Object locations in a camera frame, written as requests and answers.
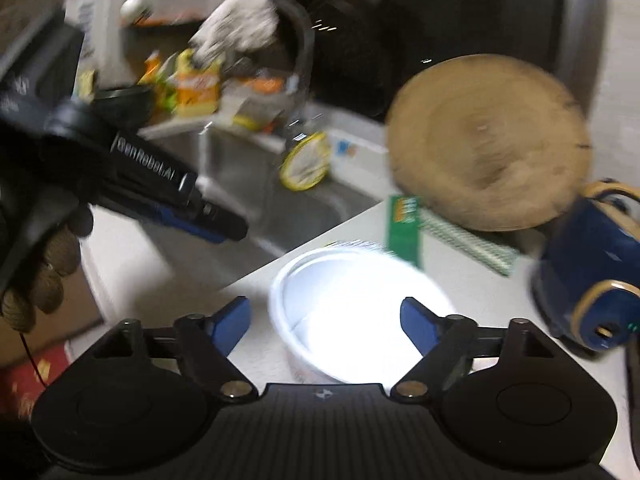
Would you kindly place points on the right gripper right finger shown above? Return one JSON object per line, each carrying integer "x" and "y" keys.
{"x": 443, "y": 343}

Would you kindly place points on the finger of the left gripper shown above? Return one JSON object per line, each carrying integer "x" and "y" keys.
{"x": 185, "y": 224}
{"x": 216, "y": 224}

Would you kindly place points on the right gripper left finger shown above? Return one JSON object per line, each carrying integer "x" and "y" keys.
{"x": 204, "y": 344}

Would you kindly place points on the white paper instant-noodle cup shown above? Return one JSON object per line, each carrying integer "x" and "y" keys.
{"x": 337, "y": 310}

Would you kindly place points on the silver round scouring pad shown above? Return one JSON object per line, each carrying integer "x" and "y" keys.
{"x": 363, "y": 244}

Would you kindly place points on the green snack wrapper short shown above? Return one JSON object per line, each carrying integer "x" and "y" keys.
{"x": 403, "y": 236}

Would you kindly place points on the chrome kitchen faucet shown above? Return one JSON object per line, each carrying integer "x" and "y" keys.
{"x": 298, "y": 88}

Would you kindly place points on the gloved left hand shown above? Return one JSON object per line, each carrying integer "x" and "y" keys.
{"x": 40, "y": 246}

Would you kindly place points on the stainless steel sink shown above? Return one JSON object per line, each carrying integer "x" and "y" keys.
{"x": 242, "y": 175}

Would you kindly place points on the black bowl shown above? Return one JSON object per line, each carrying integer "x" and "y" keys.
{"x": 128, "y": 107}

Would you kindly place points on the green white striped cloth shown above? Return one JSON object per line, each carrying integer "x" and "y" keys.
{"x": 496, "y": 255}

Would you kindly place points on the yellow green sponge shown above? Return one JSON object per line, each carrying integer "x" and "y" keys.
{"x": 256, "y": 116}

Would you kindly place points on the small orange bottle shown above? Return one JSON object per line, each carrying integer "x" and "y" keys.
{"x": 152, "y": 68}

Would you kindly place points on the yellow detergent bottle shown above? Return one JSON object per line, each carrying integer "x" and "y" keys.
{"x": 198, "y": 90}

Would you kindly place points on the red printed carton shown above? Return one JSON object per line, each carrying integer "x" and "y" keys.
{"x": 20, "y": 385}

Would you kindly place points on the round wooden cutting board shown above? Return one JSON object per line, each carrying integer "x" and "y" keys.
{"x": 489, "y": 142}

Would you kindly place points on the white rag on faucet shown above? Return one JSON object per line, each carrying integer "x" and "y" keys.
{"x": 235, "y": 25}

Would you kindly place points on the black round pan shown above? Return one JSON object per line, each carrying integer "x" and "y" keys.
{"x": 352, "y": 67}

